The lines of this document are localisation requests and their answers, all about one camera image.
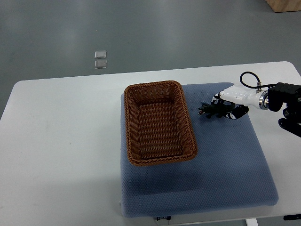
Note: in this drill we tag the blue-grey foam cushion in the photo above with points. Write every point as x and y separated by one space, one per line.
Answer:
230 170

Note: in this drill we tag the lower floor socket plate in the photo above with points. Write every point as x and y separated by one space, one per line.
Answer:
100 64

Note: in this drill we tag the dark toy crocodile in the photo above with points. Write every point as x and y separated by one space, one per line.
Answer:
219 110

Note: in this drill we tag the brown wicker basket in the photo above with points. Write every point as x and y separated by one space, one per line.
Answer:
158 125

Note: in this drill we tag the floor socket plate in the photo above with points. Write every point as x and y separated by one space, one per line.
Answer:
100 64
100 54

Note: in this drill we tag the upper floor socket plate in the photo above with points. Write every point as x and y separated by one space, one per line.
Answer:
100 54

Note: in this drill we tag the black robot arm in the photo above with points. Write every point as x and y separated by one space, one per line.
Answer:
274 96

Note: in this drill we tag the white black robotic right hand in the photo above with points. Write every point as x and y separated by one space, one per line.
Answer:
241 97

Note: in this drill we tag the black table control panel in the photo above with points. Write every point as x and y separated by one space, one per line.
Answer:
292 217

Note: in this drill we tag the wooden box corner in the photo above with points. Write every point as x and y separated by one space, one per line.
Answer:
284 5

